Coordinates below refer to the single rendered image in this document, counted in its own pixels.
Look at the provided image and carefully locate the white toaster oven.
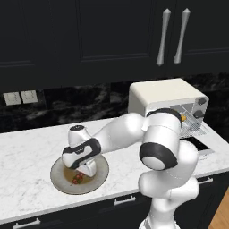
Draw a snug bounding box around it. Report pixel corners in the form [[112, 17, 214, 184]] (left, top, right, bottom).
[[128, 78, 210, 139]]

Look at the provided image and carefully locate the silver cupboard handle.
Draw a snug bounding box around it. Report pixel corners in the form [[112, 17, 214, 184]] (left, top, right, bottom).
[[173, 8, 191, 65], [156, 8, 172, 67]]

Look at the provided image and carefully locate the silver drawer handle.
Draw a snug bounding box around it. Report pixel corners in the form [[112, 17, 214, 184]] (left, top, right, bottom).
[[197, 176, 215, 185], [113, 195, 137, 207], [13, 217, 42, 229]]

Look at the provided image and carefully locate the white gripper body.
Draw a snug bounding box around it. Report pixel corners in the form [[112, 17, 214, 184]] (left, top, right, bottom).
[[77, 159, 98, 178]]

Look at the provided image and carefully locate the red kebab skewer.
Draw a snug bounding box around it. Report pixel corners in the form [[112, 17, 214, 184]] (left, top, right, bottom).
[[70, 172, 85, 187]]

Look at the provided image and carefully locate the black cupboard door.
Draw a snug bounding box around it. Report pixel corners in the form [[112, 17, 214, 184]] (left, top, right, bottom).
[[75, 0, 174, 84], [0, 0, 79, 91], [173, 0, 229, 75]]

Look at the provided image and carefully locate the grey round plate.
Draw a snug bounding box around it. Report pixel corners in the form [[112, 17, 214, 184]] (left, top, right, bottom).
[[49, 153, 110, 196]]

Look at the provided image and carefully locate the white wall socket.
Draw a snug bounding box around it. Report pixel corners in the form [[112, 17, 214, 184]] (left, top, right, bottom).
[[20, 89, 39, 105], [3, 91, 22, 106]]

